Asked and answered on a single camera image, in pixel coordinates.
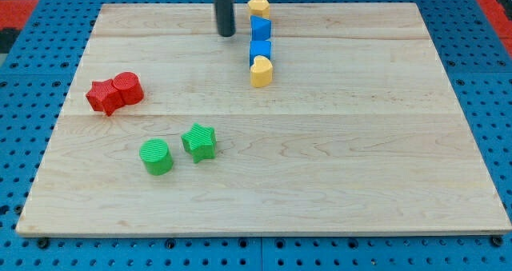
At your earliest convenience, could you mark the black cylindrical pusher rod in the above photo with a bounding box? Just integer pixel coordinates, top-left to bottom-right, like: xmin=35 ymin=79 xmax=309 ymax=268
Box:
xmin=213 ymin=0 xmax=236 ymax=37

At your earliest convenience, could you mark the blue cube block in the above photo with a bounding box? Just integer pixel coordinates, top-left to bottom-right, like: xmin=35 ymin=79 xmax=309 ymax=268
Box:
xmin=249 ymin=40 xmax=272 ymax=66

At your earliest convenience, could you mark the yellow heart block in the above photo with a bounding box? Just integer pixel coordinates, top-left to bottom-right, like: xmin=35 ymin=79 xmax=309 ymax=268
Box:
xmin=250 ymin=55 xmax=274 ymax=88

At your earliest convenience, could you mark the yellow hexagon block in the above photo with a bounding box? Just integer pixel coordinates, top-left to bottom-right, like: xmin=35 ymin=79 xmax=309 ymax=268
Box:
xmin=247 ymin=0 xmax=270 ymax=19

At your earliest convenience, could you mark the blue triangle block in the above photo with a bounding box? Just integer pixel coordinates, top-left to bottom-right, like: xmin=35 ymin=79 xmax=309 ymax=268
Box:
xmin=250 ymin=15 xmax=272 ymax=41

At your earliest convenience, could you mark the red cylinder block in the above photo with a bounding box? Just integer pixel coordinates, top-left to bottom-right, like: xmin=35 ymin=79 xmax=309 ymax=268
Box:
xmin=113 ymin=71 xmax=144 ymax=105

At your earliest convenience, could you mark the green star block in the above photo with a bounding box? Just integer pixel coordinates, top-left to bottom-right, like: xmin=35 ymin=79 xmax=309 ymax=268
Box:
xmin=181 ymin=123 xmax=217 ymax=163

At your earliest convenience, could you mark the light wooden board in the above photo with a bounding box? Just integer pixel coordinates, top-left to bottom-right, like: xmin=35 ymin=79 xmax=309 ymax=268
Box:
xmin=16 ymin=3 xmax=511 ymax=238

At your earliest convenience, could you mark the red star block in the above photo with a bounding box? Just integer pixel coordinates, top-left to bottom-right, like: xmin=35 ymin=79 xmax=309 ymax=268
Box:
xmin=86 ymin=79 xmax=125 ymax=116

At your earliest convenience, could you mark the green cylinder block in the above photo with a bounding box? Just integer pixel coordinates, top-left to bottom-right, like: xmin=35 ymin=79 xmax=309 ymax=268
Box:
xmin=139 ymin=138 xmax=174 ymax=176

